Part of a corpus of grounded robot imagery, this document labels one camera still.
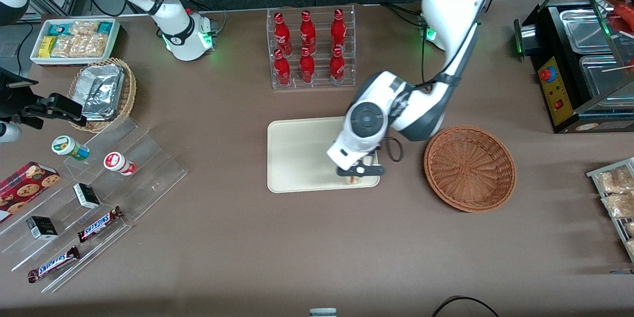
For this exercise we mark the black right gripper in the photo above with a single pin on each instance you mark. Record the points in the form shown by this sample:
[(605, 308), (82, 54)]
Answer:
[(15, 101)]

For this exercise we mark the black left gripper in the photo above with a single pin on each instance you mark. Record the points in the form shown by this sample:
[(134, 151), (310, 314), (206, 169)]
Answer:
[(378, 147)]

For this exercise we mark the triangular sandwich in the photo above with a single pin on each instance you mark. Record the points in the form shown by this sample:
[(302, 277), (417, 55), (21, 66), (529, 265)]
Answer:
[(352, 180)]

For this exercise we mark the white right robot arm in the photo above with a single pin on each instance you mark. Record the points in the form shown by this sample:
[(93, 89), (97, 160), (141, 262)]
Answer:
[(173, 29)]

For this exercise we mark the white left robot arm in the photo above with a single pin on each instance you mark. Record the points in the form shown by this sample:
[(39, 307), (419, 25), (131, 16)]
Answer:
[(446, 0)]

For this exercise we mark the cream plastic serving tray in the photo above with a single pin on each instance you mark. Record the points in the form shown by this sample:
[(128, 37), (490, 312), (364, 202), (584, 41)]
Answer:
[(297, 153)]

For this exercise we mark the light oval wicker basket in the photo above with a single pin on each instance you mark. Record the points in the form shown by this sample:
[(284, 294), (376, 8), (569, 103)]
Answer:
[(128, 94)]

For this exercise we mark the brown round wicker basket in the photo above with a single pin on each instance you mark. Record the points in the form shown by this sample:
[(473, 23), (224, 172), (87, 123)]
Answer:
[(470, 168)]

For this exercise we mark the tray of packaged crackers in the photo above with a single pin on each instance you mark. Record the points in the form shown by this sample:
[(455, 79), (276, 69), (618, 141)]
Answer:
[(594, 174)]

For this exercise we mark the green lid yogurt cup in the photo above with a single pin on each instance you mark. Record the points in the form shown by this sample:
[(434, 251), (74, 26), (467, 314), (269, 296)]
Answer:
[(67, 146)]

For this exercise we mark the silver foil pack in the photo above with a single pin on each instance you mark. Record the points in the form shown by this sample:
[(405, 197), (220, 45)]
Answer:
[(99, 117), (101, 89)]

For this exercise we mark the yellow snack pack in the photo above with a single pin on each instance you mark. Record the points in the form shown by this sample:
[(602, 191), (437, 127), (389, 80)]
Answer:
[(47, 47)]

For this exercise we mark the clear cracker pack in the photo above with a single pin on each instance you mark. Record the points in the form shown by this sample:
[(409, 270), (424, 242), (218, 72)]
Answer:
[(84, 27), (65, 46), (91, 45)]

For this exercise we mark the red cookie box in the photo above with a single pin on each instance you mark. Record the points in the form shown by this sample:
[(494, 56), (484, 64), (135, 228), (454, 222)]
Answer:
[(25, 188)]

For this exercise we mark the teal snack pack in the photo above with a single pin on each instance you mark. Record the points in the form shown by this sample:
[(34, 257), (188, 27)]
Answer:
[(58, 28), (105, 27)]

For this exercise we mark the red lid yogurt cup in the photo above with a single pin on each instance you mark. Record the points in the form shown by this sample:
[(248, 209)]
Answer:
[(116, 162)]

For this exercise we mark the white rectangular snack bin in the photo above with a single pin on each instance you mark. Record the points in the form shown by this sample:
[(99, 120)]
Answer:
[(114, 44)]

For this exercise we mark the small black box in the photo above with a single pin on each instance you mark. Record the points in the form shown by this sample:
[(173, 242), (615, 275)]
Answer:
[(42, 228), (87, 196)]

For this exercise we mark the clear acrylic bottle rack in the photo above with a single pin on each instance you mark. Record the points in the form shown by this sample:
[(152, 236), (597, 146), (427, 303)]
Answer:
[(322, 79)]

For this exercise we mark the red cola bottle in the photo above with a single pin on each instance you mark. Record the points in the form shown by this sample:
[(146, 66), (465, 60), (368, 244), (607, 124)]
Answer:
[(282, 34), (337, 68), (282, 70), (307, 32), (338, 29), (307, 68)]

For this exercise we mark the clear acrylic stepped display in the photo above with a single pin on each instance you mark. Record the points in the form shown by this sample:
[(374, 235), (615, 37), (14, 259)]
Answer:
[(143, 168)]

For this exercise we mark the snickers chocolate bar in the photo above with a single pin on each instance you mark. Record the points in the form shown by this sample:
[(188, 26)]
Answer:
[(99, 224), (52, 264)]

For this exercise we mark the black food warmer machine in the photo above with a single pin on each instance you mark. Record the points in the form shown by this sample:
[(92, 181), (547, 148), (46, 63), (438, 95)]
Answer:
[(564, 109)]

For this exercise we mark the clear bag of pastry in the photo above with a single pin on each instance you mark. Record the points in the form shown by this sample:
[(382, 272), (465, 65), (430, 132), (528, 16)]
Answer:
[(630, 246), (619, 205), (614, 181), (629, 229)]

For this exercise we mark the steel warmer pan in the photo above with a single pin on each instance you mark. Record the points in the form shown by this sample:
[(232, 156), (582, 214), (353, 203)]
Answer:
[(582, 29), (602, 79)]

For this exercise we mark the red fried food pieces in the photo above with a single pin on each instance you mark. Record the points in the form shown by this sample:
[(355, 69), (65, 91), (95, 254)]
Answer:
[(621, 10)]

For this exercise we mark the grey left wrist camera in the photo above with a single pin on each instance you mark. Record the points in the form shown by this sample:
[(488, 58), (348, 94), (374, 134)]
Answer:
[(364, 170)]

